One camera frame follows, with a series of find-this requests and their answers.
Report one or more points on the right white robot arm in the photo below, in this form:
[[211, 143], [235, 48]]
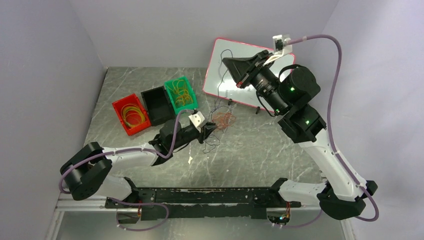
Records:
[[343, 194]]

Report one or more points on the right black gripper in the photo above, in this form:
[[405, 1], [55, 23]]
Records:
[[243, 69]]

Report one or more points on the green plastic bin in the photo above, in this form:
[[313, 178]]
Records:
[[181, 94]]

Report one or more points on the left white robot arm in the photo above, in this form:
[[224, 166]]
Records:
[[90, 171]]

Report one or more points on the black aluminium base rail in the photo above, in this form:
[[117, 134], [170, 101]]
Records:
[[258, 203]]

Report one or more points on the black plastic bin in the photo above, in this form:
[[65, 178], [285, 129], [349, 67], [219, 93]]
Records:
[[158, 105]]

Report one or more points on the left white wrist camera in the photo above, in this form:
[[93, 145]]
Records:
[[198, 120]]

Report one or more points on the pink framed whiteboard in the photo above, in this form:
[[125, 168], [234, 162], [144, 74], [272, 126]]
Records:
[[218, 82]]

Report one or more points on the red plastic bin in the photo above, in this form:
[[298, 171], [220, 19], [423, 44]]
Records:
[[131, 114]]

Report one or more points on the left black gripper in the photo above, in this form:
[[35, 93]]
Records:
[[201, 136]]

